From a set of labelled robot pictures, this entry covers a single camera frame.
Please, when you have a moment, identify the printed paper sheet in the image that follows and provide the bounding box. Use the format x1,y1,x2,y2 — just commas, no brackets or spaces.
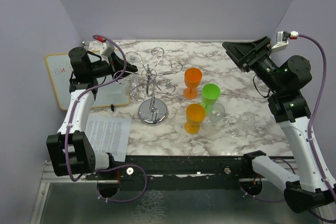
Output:
86,115,132,162

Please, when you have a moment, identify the clear wine glass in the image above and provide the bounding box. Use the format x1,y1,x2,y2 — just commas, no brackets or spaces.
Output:
232,112,255,138
123,51,141,99

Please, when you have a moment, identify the clear glass centre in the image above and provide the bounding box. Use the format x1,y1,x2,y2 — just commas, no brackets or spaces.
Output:
207,103,225,125

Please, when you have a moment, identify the orange wine glass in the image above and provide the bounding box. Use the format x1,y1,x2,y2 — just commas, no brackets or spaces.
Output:
184,103,206,134
183,68,203,100

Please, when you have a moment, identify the black base frame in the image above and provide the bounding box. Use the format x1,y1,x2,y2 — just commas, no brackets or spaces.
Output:
86,152,302,192

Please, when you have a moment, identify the aluminium rail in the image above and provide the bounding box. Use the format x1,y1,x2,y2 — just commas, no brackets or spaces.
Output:
40,161,118,184

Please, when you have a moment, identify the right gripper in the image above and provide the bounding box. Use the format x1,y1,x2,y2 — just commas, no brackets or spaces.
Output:
224,35,285,93

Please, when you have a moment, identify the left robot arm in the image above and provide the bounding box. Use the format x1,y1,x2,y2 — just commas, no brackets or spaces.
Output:
46,44,138,182

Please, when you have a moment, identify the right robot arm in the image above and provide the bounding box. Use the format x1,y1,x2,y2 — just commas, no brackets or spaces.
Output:
223,31,335,213

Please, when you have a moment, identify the yellow framed whiteboard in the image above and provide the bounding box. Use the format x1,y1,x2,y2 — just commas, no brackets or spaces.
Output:
45,53,131,111

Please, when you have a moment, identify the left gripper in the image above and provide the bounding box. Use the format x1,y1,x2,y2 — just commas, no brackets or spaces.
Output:
89,50,138,82

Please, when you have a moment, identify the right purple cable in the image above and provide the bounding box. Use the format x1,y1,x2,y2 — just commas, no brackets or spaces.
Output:
240,34,336,222

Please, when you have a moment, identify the orange wine glass front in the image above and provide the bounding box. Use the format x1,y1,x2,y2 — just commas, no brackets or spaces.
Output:
184,103,206,134

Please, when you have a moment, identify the chrome wine glass rack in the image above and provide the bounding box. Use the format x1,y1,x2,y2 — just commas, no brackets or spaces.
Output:
117,47,183,126

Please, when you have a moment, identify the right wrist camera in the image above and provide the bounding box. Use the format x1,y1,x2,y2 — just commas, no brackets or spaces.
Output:
271,31,299,52

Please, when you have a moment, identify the green wine glass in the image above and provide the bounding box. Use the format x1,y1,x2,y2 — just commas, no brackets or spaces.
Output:
201,83,221,114

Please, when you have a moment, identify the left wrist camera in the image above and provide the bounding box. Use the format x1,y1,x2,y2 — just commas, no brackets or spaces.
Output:
93,36,114,59

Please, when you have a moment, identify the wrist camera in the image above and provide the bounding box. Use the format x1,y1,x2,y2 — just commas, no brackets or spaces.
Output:
271,31,299,52
93,36,114,59

